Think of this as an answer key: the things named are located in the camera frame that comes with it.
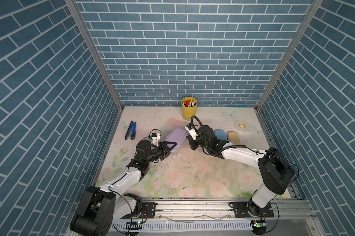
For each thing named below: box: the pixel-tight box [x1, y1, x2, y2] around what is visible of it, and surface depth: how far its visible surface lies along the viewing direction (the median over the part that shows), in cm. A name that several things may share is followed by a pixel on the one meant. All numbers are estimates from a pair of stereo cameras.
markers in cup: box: [181, 99, 197, 108], surface depth 108 cm
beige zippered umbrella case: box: [227, 130, 241, 146], surface depth 101 cm
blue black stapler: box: [124, 120, 137, 141], surface depth 106 cm
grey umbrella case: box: [163, 126, 187, 153], surface depth 84 cm
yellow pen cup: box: [181, 96, 198, 121], surface depth 108 cm
